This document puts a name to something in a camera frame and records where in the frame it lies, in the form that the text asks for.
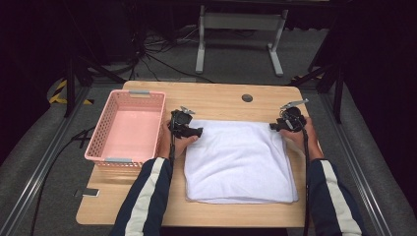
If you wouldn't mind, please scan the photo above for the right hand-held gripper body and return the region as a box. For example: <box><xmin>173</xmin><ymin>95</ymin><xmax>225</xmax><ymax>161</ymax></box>
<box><xmin>278</xmin><ymin>97</ymin><xmax>310</xmax><ymax>133</ymax></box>

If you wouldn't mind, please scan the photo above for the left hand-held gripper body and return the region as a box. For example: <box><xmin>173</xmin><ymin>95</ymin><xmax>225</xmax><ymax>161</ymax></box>
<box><xmin>168</xmin><ymin>105</ymin><xmax>197</xmax><ymax>139</ymax></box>

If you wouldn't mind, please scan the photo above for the pink perforated plastic basket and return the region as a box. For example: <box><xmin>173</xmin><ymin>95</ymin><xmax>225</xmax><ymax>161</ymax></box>
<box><xmin>84</xmin><ymin>88</ymin><xmax>167</xmax><ymax>170</ymax></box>

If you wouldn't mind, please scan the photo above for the white printed towel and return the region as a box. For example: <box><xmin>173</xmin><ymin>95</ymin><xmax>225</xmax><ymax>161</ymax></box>
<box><xmin>183</xmin><ymin>119</ymin><xmax>300</xmax><ymax>206</ymax></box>

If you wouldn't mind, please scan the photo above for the person's left hand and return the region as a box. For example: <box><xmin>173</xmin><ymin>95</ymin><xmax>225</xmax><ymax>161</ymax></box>
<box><xmin>156</xmin><ymin>119</ymin><xmax>200</xmax><ymax>161</ymax></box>

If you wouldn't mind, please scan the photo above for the person's right hand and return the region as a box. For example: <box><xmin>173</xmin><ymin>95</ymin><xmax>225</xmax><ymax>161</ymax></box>
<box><xmin>279</xmin><ymin>116</ymin><xmax>325</xmax><ymax>162</ymax></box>

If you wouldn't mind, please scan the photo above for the black tripod stand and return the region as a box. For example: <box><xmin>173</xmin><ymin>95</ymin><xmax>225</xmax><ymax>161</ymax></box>
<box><xmin>63</xmin><ymin>55</ymin><xmax>127</xmax><ymax>118</ymax></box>
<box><xmin>288</xmin><ymin>62</ymin><xmax>345</xmax><ymax>125</ymax></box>

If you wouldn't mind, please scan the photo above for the yellow black hazard tape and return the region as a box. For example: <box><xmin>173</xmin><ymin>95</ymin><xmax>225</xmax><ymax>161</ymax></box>
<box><xmin>48</xmin><ymin>79</ymin><xmax>95</xmax><ymax>106</ymax></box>

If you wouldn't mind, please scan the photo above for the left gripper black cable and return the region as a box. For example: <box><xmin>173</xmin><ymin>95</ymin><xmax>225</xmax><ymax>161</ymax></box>
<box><xmin>168</xmin><ymin>112</ymin><xmax>177</xmax><ymax>186</ymax></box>

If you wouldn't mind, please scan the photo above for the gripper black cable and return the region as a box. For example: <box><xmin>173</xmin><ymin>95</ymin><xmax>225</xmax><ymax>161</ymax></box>
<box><xmin>168</xmin><ymin>112</ymin><xmax>177</xmax><ymax>186</ymax></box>
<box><xmin>299</xmin><ymin>117</ymin><xmax>312</xmax><ymax>236</ymax></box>

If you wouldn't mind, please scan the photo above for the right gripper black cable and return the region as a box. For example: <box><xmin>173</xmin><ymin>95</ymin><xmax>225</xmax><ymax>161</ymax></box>
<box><xmin>299</xmin><ymin>117</ymin><xmax>312</xmax><ymax>236</ymax></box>

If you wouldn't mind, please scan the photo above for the bundle of floor cables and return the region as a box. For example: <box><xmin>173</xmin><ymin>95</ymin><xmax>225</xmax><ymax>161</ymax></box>
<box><xmin>129</xmin><ymin>24</ymin><xmax>215</xmax><ymax>85</ymax></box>

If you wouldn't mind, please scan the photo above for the aluminium floor rail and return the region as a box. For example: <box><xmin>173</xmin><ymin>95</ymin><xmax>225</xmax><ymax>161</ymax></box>
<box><xmin>0</xmin><ymin>86</ymin><xmax>92</xmax><ymax>236</ymax></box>
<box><xmin>319</xmin><ymin>92</ymin><xmax>394</xmax><ymax>236</ymax></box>

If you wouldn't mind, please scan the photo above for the white metal desk frame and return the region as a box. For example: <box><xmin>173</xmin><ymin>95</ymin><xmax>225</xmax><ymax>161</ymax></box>
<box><xmin>195</xmin><ymin>4</ymin><xmax>289</xmax><ymax>78</ymax></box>

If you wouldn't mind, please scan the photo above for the grey metal table bracket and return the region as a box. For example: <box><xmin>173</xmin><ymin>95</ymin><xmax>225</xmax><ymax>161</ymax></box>
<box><xmin>74</xmin><ymin>188</ymin><xmax>100</xmax><ymax>199</ymax></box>

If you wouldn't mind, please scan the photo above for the black floor cable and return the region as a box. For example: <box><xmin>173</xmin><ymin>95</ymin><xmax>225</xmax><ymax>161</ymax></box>
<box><xmin>29</xmin><ymin>126</ymin><xmax>96</xmax><ymax>236</ymax></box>

